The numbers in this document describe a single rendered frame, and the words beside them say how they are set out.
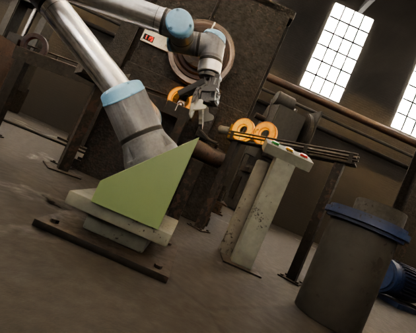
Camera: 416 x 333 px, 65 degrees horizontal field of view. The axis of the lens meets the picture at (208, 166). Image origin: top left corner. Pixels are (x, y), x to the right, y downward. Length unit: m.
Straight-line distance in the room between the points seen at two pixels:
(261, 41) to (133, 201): 1.96
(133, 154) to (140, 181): 0.14
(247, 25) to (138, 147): 1.83
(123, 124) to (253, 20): 1.84
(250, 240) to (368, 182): 8.04
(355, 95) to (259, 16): 7.06
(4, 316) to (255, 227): 1.16
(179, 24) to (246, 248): 1.00
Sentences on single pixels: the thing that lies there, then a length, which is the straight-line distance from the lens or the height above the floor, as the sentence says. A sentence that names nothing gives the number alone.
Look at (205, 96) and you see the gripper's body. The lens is 1.24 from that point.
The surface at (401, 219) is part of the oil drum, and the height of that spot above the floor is 0.80.
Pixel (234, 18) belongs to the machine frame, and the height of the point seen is 1.51.
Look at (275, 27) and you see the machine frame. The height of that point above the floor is 1.58.
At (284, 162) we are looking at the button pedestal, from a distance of 1.57.
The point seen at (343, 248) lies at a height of 0.28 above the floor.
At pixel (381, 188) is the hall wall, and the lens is 9.65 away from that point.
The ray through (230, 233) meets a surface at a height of 0.11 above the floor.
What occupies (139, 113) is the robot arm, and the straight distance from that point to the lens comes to 1.06.
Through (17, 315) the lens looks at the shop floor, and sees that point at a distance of 0.61.
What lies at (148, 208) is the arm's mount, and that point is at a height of 0.16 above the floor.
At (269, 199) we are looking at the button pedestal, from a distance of 1.56.
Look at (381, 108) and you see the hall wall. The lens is 9.83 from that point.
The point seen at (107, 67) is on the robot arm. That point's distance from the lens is 1.32.
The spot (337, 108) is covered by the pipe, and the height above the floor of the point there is 3.17.
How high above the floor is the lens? 0.30
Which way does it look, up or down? 3 degrees up
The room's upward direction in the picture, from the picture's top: 24 degrees clockwise
